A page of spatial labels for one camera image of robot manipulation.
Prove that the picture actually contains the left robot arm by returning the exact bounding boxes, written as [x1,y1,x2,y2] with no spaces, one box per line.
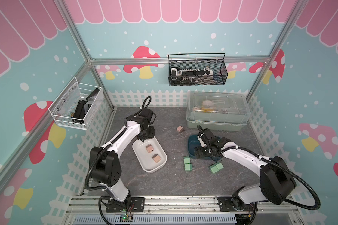
[84,96,156,211]

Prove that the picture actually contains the black wire wall basket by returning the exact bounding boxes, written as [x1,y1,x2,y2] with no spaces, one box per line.
[168,53,228,86]

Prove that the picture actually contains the black tool in white basket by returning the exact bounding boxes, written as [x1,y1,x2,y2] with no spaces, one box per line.
[71,100,88,124]

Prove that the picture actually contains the pink plug front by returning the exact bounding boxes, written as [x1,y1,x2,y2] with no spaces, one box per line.
[152,154,161,163]

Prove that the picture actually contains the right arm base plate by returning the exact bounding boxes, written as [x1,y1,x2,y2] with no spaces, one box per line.
[217,196,255,212]

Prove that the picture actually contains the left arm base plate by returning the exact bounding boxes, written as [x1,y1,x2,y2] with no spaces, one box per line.
[106,197,145,213]

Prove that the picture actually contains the white plastic bin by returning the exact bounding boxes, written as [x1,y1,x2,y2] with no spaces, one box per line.
[132,137,168,173]

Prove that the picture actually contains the pink plug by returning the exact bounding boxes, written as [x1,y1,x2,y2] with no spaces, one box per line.
[146,144,154,153]
[176,126,184,133]
[152,154,161,163]

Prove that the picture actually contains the white wire wall basket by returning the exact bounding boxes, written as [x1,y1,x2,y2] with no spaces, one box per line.
[48,78,104,130]

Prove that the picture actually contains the teal plastic bin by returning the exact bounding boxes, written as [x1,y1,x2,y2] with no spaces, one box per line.
[188,135,222,162]

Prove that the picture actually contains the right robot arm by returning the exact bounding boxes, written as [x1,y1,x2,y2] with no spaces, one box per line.
[195,125,321,211]

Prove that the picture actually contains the power strip in black basket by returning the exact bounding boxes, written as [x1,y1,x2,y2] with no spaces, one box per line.
[169,67,214,82]

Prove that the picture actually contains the clear lidded storage box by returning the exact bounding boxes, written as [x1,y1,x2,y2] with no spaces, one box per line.
[186,92,251,131]

